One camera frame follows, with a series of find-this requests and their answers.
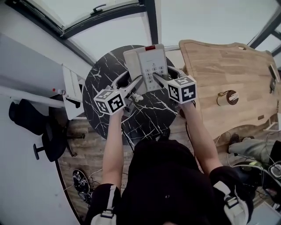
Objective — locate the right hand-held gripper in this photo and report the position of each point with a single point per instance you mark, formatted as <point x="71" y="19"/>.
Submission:
<point x="182" y="90"/>

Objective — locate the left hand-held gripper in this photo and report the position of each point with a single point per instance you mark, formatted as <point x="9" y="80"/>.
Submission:
<point x="109" y="102"/>

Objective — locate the white telephone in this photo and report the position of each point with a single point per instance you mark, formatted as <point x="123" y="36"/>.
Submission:
<point x="153" y="57"/>

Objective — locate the person's right forearm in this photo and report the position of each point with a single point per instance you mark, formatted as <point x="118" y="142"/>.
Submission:
<point x="197" y="136"/>

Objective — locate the person's left forearm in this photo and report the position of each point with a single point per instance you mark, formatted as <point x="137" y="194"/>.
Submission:
<point x="112" y="149"/>

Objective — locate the round black marble table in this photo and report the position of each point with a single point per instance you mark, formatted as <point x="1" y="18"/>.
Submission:
<point x="149" y="114"/>

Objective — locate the black framed window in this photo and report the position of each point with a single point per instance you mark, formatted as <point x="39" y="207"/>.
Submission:
<point x="153" y="22"/>

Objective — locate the light wooden table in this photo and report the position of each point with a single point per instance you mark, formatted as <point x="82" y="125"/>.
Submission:
<point x="219" y="66"/>

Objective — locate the white side desk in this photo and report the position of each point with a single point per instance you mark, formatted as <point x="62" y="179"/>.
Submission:
<point x="72" y="88"/>

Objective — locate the small red-capped bottle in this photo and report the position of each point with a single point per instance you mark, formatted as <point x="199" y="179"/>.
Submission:
<point x="59" y="91"/>

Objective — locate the person's black shirt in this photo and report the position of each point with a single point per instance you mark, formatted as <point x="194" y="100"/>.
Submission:
<point x="164" y="175"/>

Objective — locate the black office chair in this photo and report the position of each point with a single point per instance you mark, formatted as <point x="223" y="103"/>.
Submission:
<point x="28" y="118"/>

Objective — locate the black floor equipment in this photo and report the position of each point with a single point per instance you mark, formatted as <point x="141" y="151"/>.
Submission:
<point x="252" y="173"/>

